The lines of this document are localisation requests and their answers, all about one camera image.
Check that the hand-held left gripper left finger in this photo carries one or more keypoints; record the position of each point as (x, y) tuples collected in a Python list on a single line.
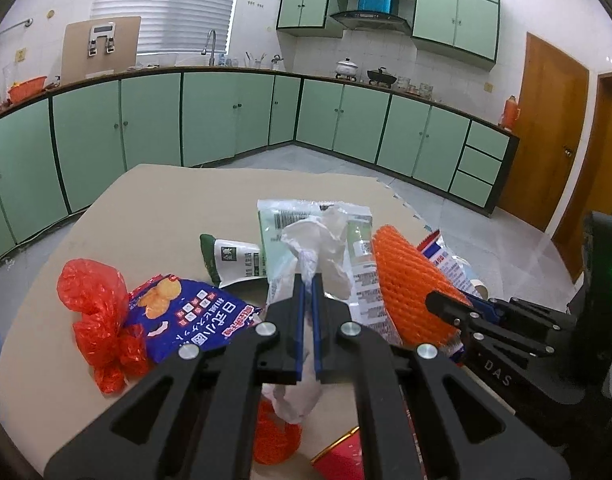
[(300, 330)]

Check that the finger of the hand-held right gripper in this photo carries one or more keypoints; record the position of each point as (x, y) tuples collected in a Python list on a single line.
[(448, 310), (531, 317)]

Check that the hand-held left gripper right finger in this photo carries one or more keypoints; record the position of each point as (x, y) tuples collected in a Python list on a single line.
[(317, 330)]

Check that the large orange foam net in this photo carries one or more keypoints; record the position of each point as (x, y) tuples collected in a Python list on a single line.
[(406, 280)]

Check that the white plastic bag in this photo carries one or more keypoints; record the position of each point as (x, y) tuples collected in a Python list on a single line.
[(316, 240)]

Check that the green white snack packet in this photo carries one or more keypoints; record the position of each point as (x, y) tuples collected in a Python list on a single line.
[(230, 260)]

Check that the red plastic bag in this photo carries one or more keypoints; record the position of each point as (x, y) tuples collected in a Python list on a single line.
[(90, 290)]

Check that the red and white packet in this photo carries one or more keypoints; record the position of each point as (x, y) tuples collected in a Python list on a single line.
[(448, 262)]

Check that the blue snack packet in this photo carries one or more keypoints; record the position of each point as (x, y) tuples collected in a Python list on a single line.
[(200, 315)]

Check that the large white green packet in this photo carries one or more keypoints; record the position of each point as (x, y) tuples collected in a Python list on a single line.
[(273, 220)]

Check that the small orange foam net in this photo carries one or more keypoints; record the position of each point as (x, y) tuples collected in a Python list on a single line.
[(271, 440)]

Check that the wooden door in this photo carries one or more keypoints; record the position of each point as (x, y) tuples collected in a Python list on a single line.
[(541, 130), (601, 170)]

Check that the orange thermos flask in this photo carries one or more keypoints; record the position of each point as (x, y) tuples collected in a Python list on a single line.
[(510, 114)]

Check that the glass jars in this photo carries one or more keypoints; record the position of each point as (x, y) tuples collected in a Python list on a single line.
[(416, 87)]

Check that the black wok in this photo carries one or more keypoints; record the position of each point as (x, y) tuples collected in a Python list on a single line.
[(382, 77)]

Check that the green base cabinets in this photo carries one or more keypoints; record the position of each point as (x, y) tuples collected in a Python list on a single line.
[(150, 120)]

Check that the white cooking pot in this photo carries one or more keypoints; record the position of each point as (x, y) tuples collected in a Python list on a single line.
[(347, 68)]

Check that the small steel kettle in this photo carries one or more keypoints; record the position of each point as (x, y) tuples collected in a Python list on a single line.
[(277, 63)]

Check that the utensil holder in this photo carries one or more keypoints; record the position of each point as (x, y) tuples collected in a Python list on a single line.
[(256, 62)]

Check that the range hood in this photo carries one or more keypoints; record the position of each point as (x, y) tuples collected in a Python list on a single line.
[(368, 21)]

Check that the steel kitchen faucet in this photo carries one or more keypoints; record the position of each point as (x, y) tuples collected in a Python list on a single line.
[(211, 40)]

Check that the white window blinds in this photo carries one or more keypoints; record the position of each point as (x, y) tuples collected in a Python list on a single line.
[(165, 5)]

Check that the wooden board with clamps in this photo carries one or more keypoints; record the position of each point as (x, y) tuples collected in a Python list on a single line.
[(75, 50)]

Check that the orange plastic basin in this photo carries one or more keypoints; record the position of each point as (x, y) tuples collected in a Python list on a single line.
[(28, 89)]

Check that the green wall cabinets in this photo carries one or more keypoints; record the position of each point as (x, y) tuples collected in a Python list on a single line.
[(451, 15)]

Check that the metal towel rail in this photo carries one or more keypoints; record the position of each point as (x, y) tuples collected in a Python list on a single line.
[(15, 26)]

